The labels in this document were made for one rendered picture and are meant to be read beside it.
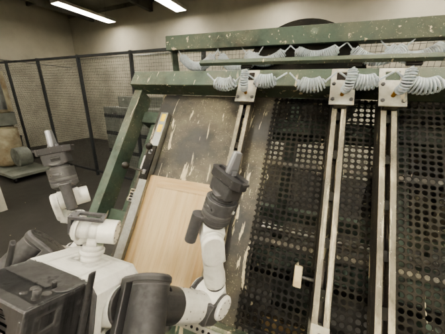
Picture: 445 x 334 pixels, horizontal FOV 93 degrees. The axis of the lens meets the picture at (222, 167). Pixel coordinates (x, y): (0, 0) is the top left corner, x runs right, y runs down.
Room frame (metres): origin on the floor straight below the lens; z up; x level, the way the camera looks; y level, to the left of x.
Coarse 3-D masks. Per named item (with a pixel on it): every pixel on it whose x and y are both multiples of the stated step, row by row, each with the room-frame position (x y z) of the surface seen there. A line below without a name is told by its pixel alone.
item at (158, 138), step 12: (168, 120) 1.30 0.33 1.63; (156, 132) 1.24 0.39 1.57; (156, 144) 1.19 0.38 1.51; (156, 156) 1.17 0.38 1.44; (144, 180) 1.08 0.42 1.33; (144, 192) 1.05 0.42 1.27; (132, 204) 1.01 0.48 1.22; (132, 216) 0.97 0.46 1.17; (132, 228) 0.94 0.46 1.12; (120, 240) 0.91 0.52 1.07; (120, 252) 0.87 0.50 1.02
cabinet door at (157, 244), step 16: (160, 176) 1.09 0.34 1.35; (160, 192) 1.04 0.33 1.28; (176, 192) 1.01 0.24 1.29; (192, 192) 0.99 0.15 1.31; (144, 208) 1.00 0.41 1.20; (160, 208) 0.98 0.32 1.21; (176, 208) 0.96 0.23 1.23; (192, 208) 0.94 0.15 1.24; (144, 224) 0.95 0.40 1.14; (160, 224) 0.93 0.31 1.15; (176, 224) 0.91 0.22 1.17; (144, 240) 0.90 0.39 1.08; (160, 240) 0.88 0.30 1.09; (176, 240) 0.87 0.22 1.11; (128, 256) 0.87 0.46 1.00; (144, 256) 0.85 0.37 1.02; (160, 256) 0.84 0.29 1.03; (176, 256) 0.82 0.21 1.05; (192, 256) 0.80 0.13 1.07; (160, 272) 0.79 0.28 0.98; (176, 272) 0.78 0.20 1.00; (192, 272) 0.76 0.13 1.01
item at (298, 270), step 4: (296, 264) 0.70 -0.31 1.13; (296, 268) 0.68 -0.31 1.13; (300, 268) 0.68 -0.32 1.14; (296, 272) 0.67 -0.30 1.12; (300, 272) 0.67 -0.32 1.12; (296, 276) 0.66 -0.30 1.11; (300, 276) 0.66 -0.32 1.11; (296, 280) 0.65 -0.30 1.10; (300, 280) 0.65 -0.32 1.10; (296, 284) 0.64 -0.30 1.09; (300, 284) 0.64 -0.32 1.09
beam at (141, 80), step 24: (144, 72) 1.46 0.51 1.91; (168, 72) 1.40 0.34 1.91; (192, 72) 1.35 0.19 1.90; (216, 72) 1.30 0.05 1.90; (240, 72) 1.25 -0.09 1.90; (264, 72) 1.20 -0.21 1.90; (288, 72) 1.16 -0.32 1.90; (312, 72) 1.13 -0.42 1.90; (360, 72) 1.06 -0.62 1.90; (432, 72) 0.97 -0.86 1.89; (264, 96) 1.23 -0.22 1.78; (288, 96) 1.18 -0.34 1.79; (312, 96) 1.14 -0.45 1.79; (360, 96) 1.06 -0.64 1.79; (408, 96) 1.00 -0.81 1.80; (432, 96) 0.96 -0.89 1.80
